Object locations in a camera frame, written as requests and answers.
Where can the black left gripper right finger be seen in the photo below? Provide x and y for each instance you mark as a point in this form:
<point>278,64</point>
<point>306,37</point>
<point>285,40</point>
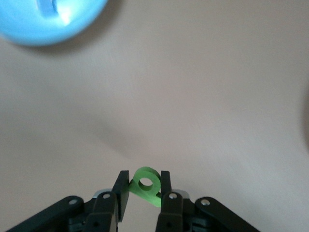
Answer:
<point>171,212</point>

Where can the blue letter e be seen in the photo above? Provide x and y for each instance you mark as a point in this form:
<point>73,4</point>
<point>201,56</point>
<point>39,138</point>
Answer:
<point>47,8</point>

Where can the blue plate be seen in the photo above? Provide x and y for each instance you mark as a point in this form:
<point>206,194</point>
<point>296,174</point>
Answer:
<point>29,31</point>

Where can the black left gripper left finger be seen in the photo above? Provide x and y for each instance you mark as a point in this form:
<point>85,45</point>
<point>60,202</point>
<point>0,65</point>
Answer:
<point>106,210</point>

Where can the green letter p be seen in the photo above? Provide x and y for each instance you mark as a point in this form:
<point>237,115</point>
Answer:
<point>144,193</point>

